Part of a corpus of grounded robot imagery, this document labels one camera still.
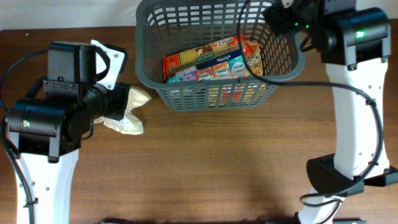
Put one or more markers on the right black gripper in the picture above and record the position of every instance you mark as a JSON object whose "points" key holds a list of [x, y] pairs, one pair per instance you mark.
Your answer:
{"points": [[278, 22]]}

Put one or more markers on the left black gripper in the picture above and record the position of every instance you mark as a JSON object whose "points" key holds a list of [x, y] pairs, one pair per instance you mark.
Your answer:
{"points": [[119, 101]]}

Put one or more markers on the beige coffee mix bag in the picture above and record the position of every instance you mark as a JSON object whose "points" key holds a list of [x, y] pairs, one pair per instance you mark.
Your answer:
{"points": [[239, 93]]}

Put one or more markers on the grey plastic basket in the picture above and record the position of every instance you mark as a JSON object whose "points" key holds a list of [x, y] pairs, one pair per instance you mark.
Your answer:
{"points": [[168, 27]]}

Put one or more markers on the red spaghetti packet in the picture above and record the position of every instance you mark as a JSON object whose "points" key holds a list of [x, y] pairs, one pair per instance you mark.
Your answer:
{"points": [[220, 47]]}

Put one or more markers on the blue white carton box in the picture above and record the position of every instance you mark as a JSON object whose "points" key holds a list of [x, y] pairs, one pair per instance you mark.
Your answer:
{"points": [[208, 67]]}

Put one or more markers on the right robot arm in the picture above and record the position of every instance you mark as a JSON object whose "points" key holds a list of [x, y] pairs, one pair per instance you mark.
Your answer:
{"points": [[355, 46]]}

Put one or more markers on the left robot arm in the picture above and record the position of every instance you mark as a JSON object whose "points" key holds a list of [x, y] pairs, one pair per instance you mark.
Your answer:
{"points": [[42, 133]]}

